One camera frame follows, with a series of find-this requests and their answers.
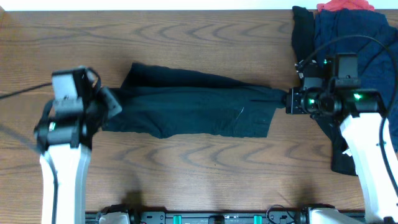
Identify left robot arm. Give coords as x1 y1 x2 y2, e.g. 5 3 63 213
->
34 87 121 223

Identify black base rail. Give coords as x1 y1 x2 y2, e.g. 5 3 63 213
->
83 204 368 224

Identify black shorts with white waistband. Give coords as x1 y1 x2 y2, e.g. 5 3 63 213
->
103 63 286 139

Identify black garment under pile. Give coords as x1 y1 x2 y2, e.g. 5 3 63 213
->
292 6 357 176

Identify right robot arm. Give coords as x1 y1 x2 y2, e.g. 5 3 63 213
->
285 87 397 223

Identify navy blue garment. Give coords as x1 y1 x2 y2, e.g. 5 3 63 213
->
313 8 398 153

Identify red garment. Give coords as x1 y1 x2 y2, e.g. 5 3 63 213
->
317 0 375 12

